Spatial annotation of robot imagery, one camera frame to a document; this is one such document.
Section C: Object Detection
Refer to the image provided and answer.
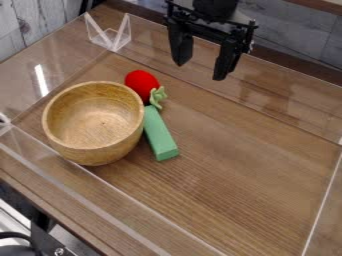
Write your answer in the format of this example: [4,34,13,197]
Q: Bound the red plush fruit green leaves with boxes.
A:
[124,70,167,109]

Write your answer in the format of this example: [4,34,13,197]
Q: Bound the clear acrylic tray enclosure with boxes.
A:
[0,18,342,256]

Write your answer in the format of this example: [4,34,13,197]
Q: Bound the green rectangular block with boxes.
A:
[144,105,179,161]

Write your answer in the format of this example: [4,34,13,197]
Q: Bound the black cable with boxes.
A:
[0,231,34,256]

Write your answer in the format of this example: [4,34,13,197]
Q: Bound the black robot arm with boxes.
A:
[164,0,258,81]

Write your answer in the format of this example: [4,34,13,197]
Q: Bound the black metal table bracket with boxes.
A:
[30,223,77,256]

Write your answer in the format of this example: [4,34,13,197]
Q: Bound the wooden bowl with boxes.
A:
[41,81,144,166]

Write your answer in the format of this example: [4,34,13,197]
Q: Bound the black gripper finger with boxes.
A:
[167,20,193,66]
[212,38,242,81]

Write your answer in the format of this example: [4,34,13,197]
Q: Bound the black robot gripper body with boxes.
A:
[165,0,258,53]

